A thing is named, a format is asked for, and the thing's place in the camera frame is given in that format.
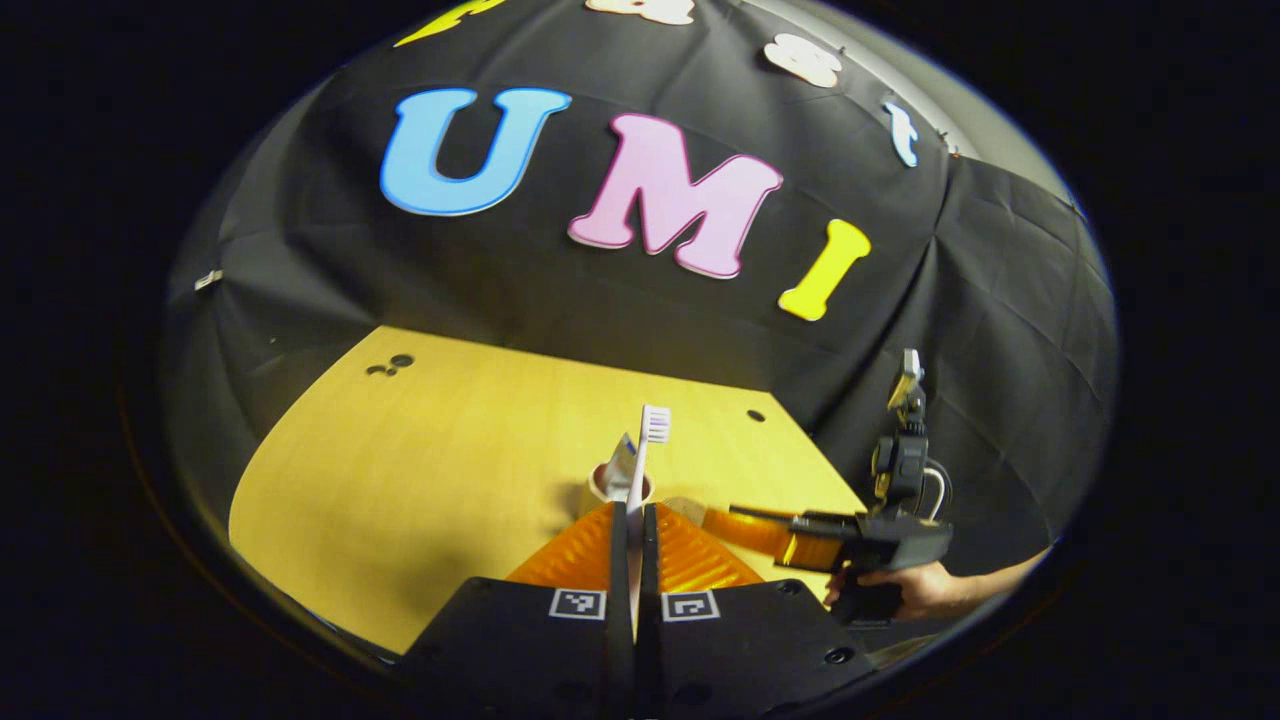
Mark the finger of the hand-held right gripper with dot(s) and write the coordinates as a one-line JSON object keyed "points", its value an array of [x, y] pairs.
{"points": [[760, 535]]}

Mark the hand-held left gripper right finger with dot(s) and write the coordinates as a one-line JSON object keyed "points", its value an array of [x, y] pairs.
{"points": [[740, 650]]}

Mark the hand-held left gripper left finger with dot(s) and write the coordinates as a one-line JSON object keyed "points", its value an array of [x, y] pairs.
{"points": [[530, 650]]}

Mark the white pink toothbrush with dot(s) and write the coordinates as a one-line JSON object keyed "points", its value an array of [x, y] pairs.
{"points": [[655, 425]]}

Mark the white toothpaste tube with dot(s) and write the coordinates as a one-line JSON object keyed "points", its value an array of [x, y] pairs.
{"points": [[620, 465]]}

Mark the beige cup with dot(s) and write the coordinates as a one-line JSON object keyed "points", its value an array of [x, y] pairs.
{"points": [[596, 495]]}

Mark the black backdrop cloth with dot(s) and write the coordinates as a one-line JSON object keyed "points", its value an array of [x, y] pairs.
{"points": [[500, 270]]}

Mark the silver cloth clip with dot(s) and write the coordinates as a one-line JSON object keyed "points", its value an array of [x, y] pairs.
{"points": [[209, 280]]}

